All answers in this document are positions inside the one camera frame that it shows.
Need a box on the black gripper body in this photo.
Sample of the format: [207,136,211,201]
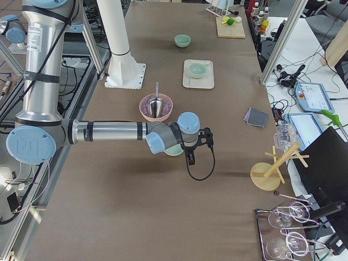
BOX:
[181,144,196,160]

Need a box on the green bowl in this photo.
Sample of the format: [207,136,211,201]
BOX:
[164,144,183,157]
[189,63,207,79]
[174,34,191,48]

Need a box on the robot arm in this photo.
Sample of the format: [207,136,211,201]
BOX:
[6,1,204,165]

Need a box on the pink bowl with ice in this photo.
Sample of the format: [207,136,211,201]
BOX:
[139,93,174,123]

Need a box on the metal ice scoop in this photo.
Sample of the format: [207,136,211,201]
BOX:
[148,82,163,118]

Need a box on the cream rabbit serving tray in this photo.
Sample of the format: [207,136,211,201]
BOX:
[183,59,214,89]

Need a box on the folded grey cloth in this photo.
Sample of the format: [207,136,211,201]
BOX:
[244,108,269,128]

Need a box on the wooden cup tree stand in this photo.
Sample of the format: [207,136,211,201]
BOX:
[250,141,309,191]

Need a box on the green bowl on tray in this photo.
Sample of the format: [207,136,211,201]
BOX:
[189,63,207,79]

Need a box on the teach pendant near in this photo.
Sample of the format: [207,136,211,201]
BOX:
[284,113,324,151]

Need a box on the teach pendant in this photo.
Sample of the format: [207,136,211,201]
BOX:
[294,81,335,113]
[284,113,324,151]

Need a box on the black tray with glasses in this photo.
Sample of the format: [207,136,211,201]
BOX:
[255,201,326,260]

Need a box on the wooden cutting board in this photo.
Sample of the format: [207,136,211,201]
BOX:
[216,17,245,39]

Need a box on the black laptop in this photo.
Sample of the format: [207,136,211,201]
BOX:
[294,127,347,206]

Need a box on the teach pendant far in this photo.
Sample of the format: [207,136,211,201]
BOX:
[294,81,335,113]

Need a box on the green lime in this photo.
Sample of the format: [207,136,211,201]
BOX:
[227,18,235,26]

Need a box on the lemon slice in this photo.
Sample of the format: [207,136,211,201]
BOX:
[221,16,229,24]

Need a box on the white garlic bulb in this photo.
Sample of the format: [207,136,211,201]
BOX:
[235,16,242,23]

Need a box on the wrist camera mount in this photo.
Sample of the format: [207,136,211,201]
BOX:
[196,127,214,150]

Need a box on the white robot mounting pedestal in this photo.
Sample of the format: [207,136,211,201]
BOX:
[97,0,146,89]

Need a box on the green handled tool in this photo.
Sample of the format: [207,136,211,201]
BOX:
[321,109,342,127]

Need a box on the aluminium frame post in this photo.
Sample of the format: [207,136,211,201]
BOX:
[259,0,308,85]

